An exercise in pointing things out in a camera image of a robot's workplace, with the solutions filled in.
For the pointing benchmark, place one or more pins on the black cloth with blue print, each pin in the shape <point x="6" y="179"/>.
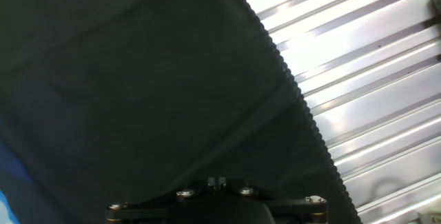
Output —
<point x="138" y="79"/>

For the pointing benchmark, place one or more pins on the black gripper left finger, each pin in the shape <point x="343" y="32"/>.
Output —
<point x="138" y="212"/>

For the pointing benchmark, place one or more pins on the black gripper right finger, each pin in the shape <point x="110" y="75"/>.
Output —
<point x="296" y="208"/>

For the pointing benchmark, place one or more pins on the black keyboard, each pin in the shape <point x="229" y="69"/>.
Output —
<point x="437" y="3"/>

